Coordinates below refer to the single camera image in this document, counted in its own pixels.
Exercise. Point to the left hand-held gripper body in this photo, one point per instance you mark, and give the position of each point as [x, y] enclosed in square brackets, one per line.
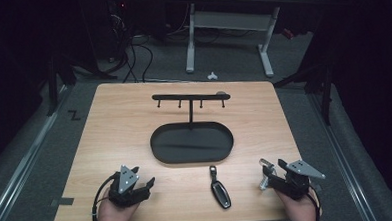
[126, 193]

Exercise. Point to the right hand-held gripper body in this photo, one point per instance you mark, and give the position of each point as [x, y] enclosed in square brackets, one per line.
[294, 184]

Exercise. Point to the person's right hand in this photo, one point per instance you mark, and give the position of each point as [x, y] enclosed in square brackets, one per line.
[300, 211]

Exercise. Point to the person's left hand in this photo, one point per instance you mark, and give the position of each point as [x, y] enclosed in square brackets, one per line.
[112, 217]

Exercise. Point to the black car key fob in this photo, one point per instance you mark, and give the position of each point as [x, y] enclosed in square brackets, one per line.
[221, 193]

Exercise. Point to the black key rack with tray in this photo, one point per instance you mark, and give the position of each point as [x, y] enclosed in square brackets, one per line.
[192, 144]

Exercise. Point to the black stand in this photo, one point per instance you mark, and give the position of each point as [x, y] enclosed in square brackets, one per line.
[54, 83]
[323, 85]

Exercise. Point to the small white floor object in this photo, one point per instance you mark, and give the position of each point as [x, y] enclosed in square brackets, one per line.
[212, 76]

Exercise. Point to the white metal-legged desk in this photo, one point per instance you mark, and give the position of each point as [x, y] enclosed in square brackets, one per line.
[233, 20]

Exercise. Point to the metal floor rail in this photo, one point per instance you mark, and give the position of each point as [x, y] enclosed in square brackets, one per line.
[19, 168]
[343, 160]

